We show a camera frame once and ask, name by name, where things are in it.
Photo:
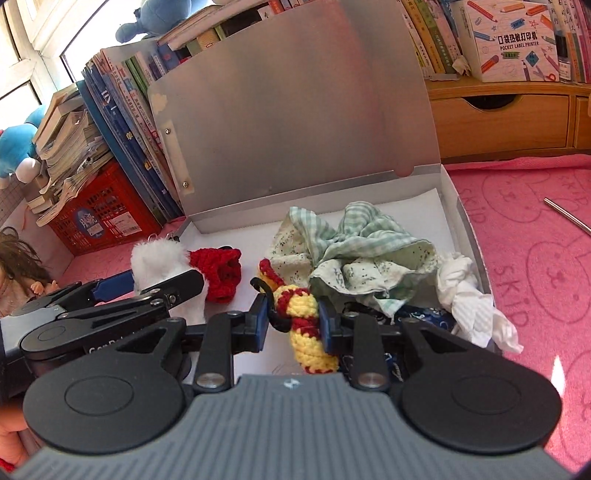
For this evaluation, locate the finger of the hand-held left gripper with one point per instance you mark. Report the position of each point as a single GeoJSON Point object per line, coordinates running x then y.
{"type": "Point", "coordinates": [113, 285]}
{"type": "Point", "coordinates": [180, 287]}

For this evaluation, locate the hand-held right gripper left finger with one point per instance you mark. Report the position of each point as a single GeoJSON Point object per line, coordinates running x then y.
{"type": "Point", "coordinates": [261, 319]}

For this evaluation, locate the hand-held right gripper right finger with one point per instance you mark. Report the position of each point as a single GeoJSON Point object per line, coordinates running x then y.
{"type": "Point", "coordinates": [328, 324]}

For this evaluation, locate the yellow red crochet toy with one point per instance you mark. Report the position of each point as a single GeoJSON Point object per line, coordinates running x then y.
{"type": "Point", "coordinates": [307, 346]}

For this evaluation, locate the white fluffy plush toy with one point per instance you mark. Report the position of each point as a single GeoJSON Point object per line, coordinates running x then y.
{"type": "Point", "coordinates": [152, 263]}

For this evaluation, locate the red crochet pouch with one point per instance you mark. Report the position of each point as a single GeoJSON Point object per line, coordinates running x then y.
{"type": "Point", "coordinates": [221, 274]}

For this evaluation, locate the green floral cloth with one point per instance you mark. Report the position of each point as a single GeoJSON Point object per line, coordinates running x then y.
{"type": "Point", "coordinates": [369, 258]}

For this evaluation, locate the white tissue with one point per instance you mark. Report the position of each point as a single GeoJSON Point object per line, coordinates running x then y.
{"type": "Point", "coordinates": [471, 304]}

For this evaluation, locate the silver cardboard box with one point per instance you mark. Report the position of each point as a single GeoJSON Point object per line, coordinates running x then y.
{"type": "Point", "coordinates": [286, 115]}

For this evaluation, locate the person's left forearm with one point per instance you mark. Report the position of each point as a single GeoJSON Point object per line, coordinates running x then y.
{"type": "Point", "coordinates": [9, 431]}

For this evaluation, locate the large red plastic basket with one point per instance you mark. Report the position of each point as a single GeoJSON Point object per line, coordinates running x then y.
{"type": "Point", "coordinates": [106, 212]}

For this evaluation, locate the brown haired doll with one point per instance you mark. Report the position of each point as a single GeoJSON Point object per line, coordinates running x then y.
{"type": "Point", "coordinates": [18, 277]}

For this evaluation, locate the blue patterned cloth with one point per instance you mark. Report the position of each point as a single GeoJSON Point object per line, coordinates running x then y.
{"type": "Point", "coordinates": [425, 316]}

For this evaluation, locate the grey grid board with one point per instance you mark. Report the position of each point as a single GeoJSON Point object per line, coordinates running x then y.
{"type": "Point", "coordinates": [11, 203]}

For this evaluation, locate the stack of worn books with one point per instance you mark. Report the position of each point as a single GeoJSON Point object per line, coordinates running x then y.
{"type": "Point", "coordinates": [69, 147]}

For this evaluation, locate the row of thin blue books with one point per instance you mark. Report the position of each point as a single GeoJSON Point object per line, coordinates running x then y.
{"type": "Point", "coordinates": [129, 138]}

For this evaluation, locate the light blue plush toy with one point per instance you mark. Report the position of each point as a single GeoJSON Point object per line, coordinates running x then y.
{"type": "Point", "coordinates": [14, 147]}

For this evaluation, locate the pink bunny print mat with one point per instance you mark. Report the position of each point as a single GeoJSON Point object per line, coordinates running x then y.
{"type": "Point", "coordinates": [531, 277]}

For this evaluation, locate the pile of flat books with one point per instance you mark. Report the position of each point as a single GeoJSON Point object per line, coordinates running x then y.
{"type": "Point", "coordinates": [207, 37]}

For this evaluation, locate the metal rod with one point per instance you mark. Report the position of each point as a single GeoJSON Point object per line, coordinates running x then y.
{"type": "Point", "coordinates": [568, 214]}

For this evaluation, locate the wooden drawer organiser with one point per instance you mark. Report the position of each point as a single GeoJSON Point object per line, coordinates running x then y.
{"type": "Point", "coordinates": [508, 124]}

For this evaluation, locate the dark blue plush toy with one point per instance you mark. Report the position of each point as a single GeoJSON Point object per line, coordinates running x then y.
{"type": "Point", "coordinates": [157, 18]}

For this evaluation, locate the white label printer box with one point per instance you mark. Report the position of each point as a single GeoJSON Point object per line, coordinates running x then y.
{"type": "Point", "coordinates": [508, 41]}

